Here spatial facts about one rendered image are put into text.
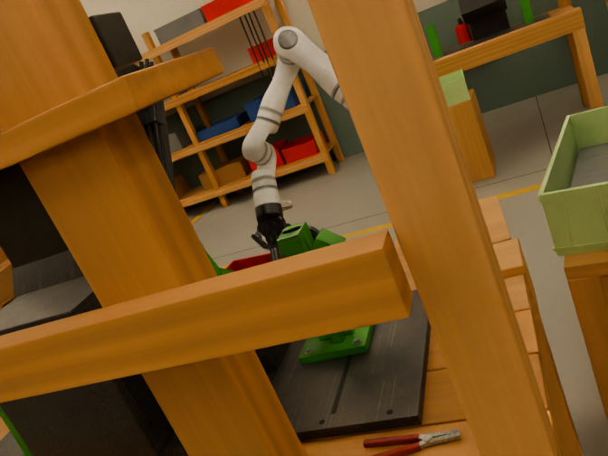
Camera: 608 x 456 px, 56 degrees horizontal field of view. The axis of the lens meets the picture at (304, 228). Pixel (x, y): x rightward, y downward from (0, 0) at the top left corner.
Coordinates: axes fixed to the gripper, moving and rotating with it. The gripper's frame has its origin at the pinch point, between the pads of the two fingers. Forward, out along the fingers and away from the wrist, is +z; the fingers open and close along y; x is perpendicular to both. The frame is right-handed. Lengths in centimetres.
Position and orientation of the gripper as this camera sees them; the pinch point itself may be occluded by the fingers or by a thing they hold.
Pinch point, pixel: (276, 255)
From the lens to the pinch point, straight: 155.8
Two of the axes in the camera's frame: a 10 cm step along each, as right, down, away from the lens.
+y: 8.9, -2.7, -3.7
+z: 1.8, 9.5, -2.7
